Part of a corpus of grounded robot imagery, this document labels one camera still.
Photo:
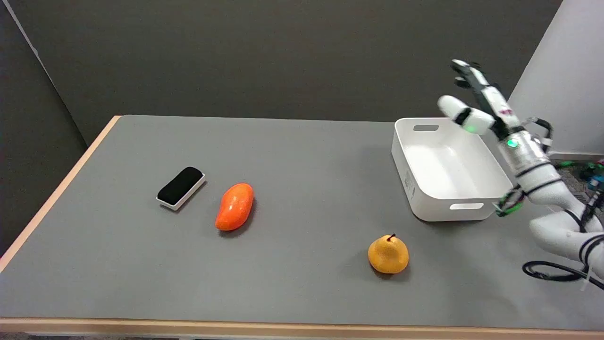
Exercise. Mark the yellow orange pear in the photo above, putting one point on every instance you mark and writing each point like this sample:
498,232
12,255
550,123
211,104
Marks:
388,254

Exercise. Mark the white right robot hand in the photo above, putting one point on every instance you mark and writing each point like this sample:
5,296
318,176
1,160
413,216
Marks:
490,101

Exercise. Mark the black white board eraser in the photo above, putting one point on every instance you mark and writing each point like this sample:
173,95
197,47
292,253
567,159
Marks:
180,187

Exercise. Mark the colourful electronics clutter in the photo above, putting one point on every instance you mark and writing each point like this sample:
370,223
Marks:
587,172

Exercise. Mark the white plastic bin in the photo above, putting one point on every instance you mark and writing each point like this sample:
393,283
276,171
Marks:
448,170

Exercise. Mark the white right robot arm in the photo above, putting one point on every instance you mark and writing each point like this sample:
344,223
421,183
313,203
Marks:
542,179

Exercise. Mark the orange red mango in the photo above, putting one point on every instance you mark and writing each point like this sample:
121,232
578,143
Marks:
234,207

